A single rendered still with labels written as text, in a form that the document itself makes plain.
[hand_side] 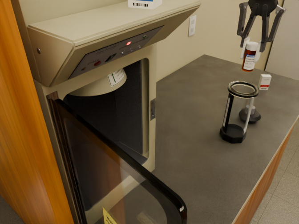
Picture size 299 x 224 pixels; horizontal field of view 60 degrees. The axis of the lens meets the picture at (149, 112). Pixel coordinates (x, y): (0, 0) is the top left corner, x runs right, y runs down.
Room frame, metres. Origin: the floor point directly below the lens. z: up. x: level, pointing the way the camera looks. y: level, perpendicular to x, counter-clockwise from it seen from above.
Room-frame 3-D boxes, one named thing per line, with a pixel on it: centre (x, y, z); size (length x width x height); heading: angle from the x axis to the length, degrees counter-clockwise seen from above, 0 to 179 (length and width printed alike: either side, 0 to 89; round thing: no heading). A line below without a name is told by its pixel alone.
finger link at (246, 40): (0.83, -0.32, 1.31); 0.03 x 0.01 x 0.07; 141
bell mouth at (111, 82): (0.59, 0.15, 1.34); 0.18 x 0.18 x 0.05
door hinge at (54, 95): (0.40, 0.17, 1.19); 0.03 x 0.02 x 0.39; 140
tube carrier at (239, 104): (0.82, -0.34, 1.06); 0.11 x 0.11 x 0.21
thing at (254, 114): (0.93, -0.44, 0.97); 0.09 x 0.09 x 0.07
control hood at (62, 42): (0.48, 0.04, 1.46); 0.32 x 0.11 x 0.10; 140
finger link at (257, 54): (0.80, -0.35, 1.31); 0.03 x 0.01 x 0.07; 141
